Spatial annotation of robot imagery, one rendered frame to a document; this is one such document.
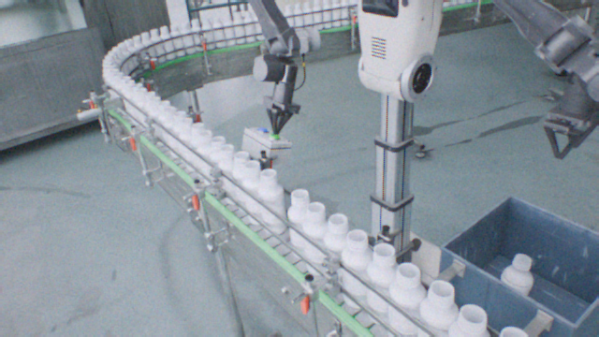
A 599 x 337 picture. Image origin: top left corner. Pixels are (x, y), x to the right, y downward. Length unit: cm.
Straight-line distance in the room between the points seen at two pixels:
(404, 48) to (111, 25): 514
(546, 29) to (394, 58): 59
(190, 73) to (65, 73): 177
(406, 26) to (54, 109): 336
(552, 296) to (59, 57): 372
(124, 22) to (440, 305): 581
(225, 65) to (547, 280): 192
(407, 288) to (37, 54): 368
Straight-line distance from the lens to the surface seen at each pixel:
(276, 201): 105
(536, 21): 90
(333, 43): 282
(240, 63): 266
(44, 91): 418
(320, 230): 92
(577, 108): 99
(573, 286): 144
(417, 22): 137
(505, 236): 145
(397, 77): 143
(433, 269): 210
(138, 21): 631
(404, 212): 178
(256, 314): 227
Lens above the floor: 171
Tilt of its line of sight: 31 degrees down
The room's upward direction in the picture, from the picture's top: 5 degrees counter-clockwise
